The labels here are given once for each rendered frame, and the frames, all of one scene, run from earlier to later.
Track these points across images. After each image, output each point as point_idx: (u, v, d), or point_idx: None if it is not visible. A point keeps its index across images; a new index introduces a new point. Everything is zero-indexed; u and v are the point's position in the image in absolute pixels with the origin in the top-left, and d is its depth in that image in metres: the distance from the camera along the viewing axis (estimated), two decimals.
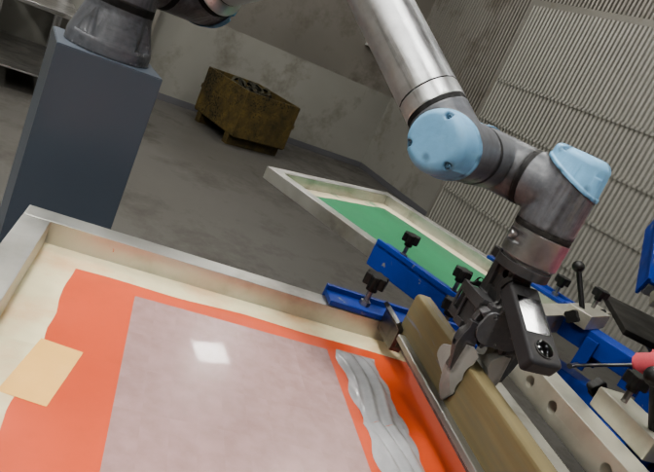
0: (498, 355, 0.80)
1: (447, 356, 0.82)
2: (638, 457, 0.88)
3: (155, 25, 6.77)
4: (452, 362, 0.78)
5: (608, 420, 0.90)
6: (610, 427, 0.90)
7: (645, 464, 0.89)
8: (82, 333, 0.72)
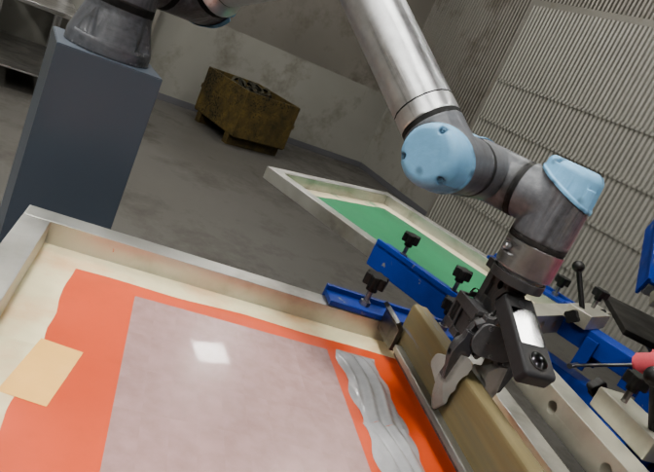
0: (494, 366, 0.80)
1: (441, 366, 0.82)
2: (638, 457, 0.88)
3: (155, 25, 6.77)
4: (446, 372, 0.79)
5: (608, 420, 0.90)
6: (610, 427, 0.90)
7: (645, 464, 0.89)
8: (82, 333, 0.72)
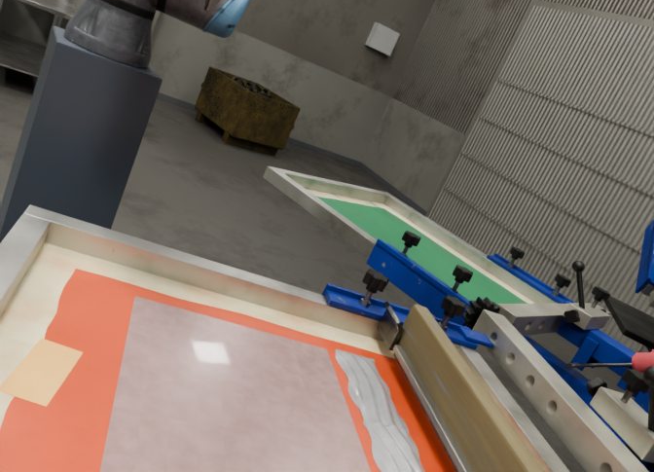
0: None
1: None
2: (638, 457, 0.88)
3: (155, 25, 6.77)
4: None
5: (608, 420, 0.90)
6: (610, 427, 0.90)
7: (645, 464, 0.89)
8: (82, 333, 0.72)
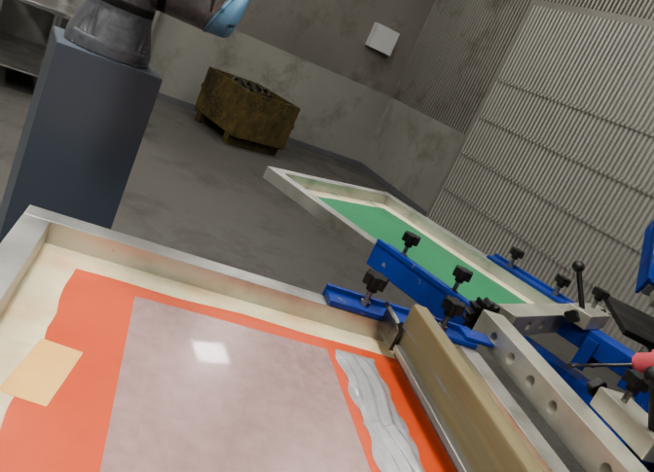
0: None
1: None
2: (638, 457, 0.88)
3: (155, 25, 6.77)
4: None
5: (608, 420, 0.90)
6: (610, 427, 0.90)
7: (645, 464, 0.89)
8: (82, 333, 0.72)
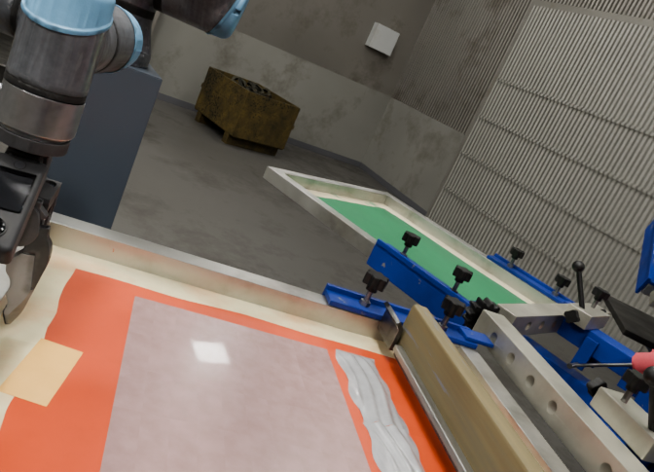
0: (18, 253, 0.63)
1: None
2: (638, 457, 0.88)
3: (155, 25, 6.77)
4: None
5: (608, 420, 0.90)
6: (610, 427, 0.90)
7: (645, 464, 0.89)
8: (82, 333, 0.72)
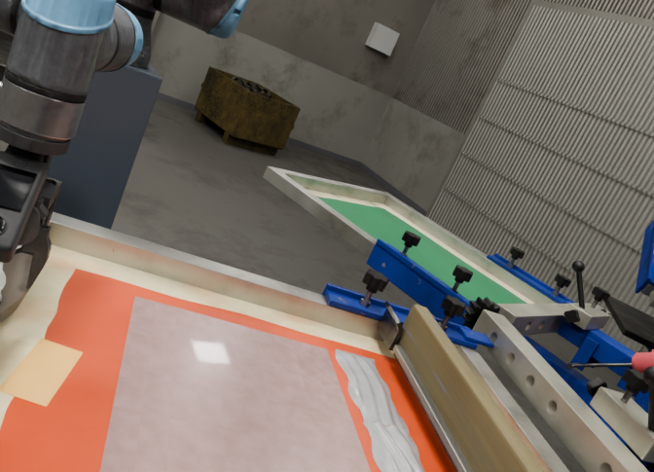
0: (17, 252, 0.63)
1: None
2: (638, 457, 0.88)
3: (155, 25, 6.77)
4: None
5: (608, 420, 0.90)
6: (610, 427, 0.90)
7: (645, 464, 0.89)
8: (82, 333, 0.72)
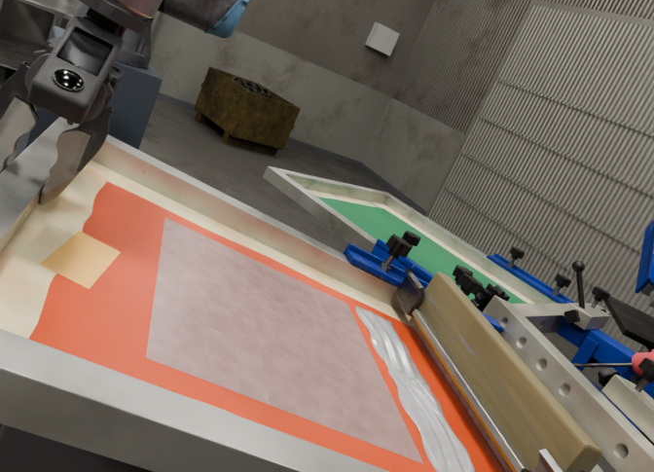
0: (73, 129, 0.59)
1: None
2: None
3: (155, 25, 6.77)
4: None
5: (622, 407, 0.90)
6: (623, 414, 0.89)
7: None
8: (118, 236, 0.69)
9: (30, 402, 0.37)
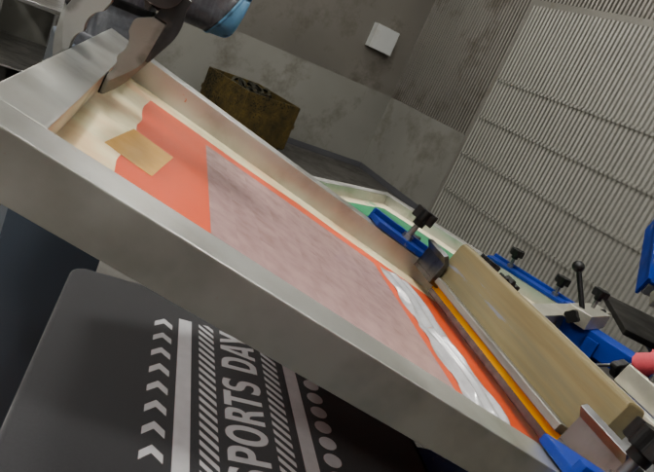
0: (149, 17, 0.57)
1: None
2: None
3: None
4: None
5: (635, 395, 0.90)
6: None
7: None
8: (167, 144, 0.66)
9: (127, 236, 0.34)
